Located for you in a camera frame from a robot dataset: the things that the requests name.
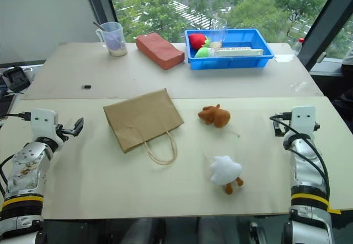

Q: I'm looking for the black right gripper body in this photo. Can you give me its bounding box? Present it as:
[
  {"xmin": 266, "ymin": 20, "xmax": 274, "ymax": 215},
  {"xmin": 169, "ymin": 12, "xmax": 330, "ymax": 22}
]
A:
[{"xmin": 282, "ymin": 118, "xmax": 292, "ymax": 138}]

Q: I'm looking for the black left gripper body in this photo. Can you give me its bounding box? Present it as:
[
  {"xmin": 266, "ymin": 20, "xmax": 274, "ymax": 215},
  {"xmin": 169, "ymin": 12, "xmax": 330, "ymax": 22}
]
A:
[{"xmin": 55, "ymin": 123, "xmax": 70, "ymax": 144}]

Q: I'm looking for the brown paper bag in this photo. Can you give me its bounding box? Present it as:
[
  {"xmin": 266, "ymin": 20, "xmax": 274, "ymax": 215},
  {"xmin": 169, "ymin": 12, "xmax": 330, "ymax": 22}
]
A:
[{"xmin": 103, "ymin": 88, "xmax": 185, "ymax": 166}]

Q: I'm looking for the brown plush toy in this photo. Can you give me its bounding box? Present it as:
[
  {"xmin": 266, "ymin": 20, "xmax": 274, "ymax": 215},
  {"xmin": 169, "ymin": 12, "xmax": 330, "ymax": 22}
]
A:
[{"xmin": 197, "ymin": 104, "xmax": 232, "ymax": 129}]

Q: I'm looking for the white plush toy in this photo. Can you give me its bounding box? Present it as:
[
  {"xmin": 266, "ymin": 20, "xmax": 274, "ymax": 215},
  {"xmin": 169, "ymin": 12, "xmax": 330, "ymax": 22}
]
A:
[{"xmin": 208, "ymin": 155, "xmax": 245, "ymax": 196}]

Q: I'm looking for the black charger device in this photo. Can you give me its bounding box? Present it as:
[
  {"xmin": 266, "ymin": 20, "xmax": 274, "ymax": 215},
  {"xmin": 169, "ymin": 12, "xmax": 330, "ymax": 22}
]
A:
[{"xmin": 2, "ymin": 66, "xmax": 31, "ymax": 93}]

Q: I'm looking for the red capped plastic bottle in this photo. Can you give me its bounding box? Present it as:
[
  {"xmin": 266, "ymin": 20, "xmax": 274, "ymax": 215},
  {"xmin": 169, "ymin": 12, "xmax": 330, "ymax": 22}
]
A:
[{"xmin": 292, "ymin": 37, "xmax": 306, "ymax": 57}]

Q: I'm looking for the blue plastic bin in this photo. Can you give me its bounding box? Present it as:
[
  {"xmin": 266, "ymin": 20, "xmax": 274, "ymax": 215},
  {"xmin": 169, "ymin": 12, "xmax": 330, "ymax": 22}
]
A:
[{"xmin": 184, "ymin": 28, "xmax": 275, "ymax": 71}]

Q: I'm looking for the white flat box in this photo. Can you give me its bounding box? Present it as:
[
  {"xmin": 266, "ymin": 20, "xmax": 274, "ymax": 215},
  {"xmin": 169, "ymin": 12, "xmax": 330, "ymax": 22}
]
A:
[{"xmin": 214, "ymin": 46, "xmax": 265, "ymax": 58}]

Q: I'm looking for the clear plastic measuring cup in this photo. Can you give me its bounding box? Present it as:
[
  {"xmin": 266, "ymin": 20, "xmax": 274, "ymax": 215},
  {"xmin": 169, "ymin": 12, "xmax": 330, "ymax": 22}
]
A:
[{"xmin": 95, "ymin": 21, "xmax": 129, "ymax": 57}]

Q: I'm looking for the metal stirring spoon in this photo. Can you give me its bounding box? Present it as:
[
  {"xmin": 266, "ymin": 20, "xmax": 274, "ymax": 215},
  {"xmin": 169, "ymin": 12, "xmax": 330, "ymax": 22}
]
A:
[{"xmin": 92, "ymin": 20, "xmax": 125, "ymax": 47}]

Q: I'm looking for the green plush toy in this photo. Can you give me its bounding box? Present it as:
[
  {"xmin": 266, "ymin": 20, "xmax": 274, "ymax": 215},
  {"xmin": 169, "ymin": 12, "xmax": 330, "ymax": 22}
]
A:
[{"xmin": 195, "ymin": 46, "xmax": 217, "ymax": 59}]

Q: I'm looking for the red brick block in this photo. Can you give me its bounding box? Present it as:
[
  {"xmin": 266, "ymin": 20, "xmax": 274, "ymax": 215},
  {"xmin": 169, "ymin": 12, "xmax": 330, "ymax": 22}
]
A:
[{"xmin": 135, "ymin": 32, "xmax": 186, "ymax": 71}]

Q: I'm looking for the clear glass cup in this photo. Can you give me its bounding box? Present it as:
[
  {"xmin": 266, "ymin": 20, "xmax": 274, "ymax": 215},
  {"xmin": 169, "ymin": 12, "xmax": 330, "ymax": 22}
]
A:
[{"xmin": 210, "ymin": 18, "xmax": 228, "ymax": 50}]

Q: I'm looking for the red strawberry plush toy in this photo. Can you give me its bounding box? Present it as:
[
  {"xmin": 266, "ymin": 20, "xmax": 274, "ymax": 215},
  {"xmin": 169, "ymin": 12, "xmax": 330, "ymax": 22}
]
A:
[{"xmin": 188, "ymin": 32, "xmax": 212, "ymax": 50}]

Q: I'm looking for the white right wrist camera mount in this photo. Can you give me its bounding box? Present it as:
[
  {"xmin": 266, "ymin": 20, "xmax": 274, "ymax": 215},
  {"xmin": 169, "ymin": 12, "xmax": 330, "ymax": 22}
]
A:
[{"xmin": 290, "ymin": 105, "xmax": 317, "ymax": 139}]

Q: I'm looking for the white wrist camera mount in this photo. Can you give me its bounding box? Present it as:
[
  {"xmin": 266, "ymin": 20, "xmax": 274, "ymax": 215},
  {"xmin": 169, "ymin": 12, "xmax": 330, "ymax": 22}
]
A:
[
  {"xmin": 30, "ymin": 108, "xmax": 59, "ymax": 139},
  {"xmin": 290, "ymin": 105, "xmax": 317, "ymax": 139}
]

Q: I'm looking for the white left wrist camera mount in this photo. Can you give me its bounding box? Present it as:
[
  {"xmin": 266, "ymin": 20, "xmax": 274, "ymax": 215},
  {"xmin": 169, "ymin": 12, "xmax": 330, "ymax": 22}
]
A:
[{"xmin": 30, "ymin": 108, "xmax": 59, "ymax": 139}]

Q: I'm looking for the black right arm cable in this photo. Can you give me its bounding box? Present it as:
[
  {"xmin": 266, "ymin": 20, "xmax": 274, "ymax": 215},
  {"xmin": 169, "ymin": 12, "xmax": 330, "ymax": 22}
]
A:
[{"xmin": 269, "ymin": 112, "xmax": 331, "ymax": 202}]

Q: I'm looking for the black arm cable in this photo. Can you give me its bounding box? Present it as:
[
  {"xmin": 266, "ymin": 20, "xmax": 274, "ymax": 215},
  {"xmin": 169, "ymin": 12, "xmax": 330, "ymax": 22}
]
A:
[
  {"xmin": 269, "ymin": 112, "xmax": 331, "ymax": 202},
  {"xmin": 0, "ymin": 112, "xmax": 32, "ymax": 200}
]

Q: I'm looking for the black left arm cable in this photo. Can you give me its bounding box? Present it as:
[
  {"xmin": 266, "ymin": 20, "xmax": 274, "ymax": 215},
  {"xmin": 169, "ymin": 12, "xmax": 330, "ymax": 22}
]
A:
[{"xmin": 0, "ymin": 112, "xmax": 32, "ymax": 200}]

